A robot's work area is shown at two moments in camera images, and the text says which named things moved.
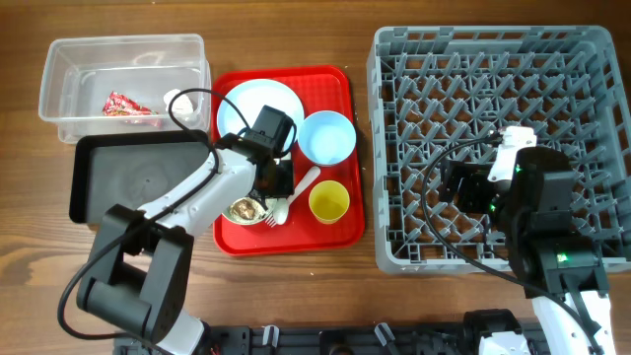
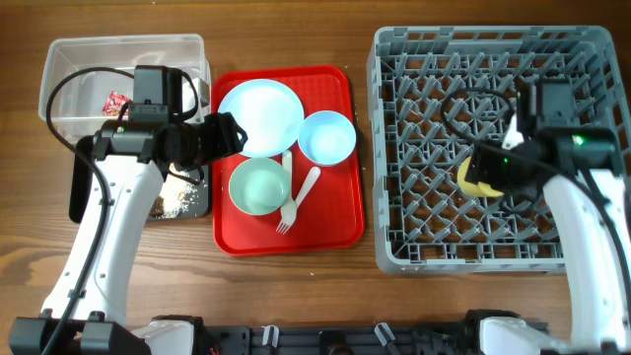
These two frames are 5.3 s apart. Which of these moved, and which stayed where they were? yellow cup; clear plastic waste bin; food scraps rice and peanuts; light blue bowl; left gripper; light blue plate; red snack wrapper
Moved: left gripper; yellow cup; food scraps rice and peanuts
Stayed: red snack wrapper; light blue plate; clear plastic waste bin; light blue bowl
